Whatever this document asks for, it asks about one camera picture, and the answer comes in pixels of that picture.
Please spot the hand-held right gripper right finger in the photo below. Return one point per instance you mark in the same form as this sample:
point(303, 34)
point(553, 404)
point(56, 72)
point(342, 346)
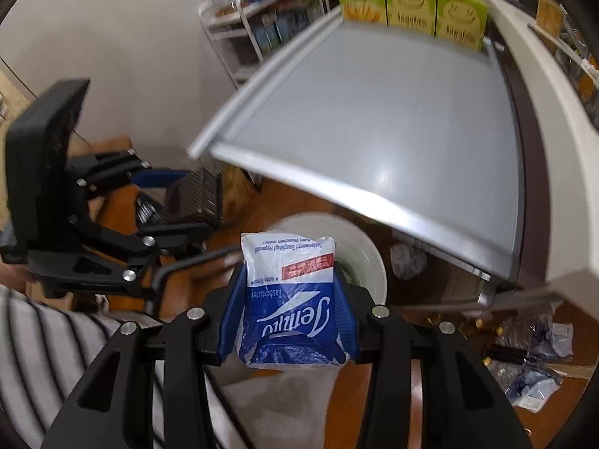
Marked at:
point(346, 313)

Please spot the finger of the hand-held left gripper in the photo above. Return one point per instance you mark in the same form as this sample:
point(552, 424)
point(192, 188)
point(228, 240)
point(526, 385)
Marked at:
point(154, 178)
point(140, 243)

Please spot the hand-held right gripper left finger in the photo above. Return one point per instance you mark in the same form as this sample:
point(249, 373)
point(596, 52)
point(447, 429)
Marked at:
point(236, 299)

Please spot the dark mesh basket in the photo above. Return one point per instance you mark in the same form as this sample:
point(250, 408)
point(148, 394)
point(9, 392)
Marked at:
point(194, 196)

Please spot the blue white tissue pack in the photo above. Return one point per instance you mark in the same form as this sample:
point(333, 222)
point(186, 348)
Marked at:
point(290, 318)

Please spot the black bent metal tube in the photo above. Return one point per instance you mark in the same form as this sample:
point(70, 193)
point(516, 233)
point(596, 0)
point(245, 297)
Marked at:
point(161, 273)

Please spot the white round bin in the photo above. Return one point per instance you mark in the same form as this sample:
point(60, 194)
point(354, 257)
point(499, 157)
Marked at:
point(360, 252)

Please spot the crumpled clear plastic bag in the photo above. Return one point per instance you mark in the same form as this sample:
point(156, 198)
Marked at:
point(407, 259)

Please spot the grey trousers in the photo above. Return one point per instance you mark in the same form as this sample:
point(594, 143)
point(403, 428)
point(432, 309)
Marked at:
point(281, 407)

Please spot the striped shirt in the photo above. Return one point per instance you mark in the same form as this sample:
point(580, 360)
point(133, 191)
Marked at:
point(47, 336)

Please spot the white rolling cart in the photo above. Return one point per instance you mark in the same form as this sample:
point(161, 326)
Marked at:
point(248, 32)

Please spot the dark net bag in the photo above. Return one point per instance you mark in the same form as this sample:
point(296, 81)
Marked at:
point(522, 332)

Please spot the clear blue printed bag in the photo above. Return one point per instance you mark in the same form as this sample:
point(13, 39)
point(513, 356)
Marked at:
point(533, 386)

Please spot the white curved counter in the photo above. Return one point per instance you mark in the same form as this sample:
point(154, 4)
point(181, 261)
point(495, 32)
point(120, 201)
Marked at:
point(552, 149)

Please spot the green box with smiley print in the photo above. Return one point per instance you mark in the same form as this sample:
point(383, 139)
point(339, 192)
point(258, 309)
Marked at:
point(461, 18)
point(412, 7)

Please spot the amber wooden block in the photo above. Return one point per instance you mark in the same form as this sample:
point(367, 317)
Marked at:
point(547, 11)

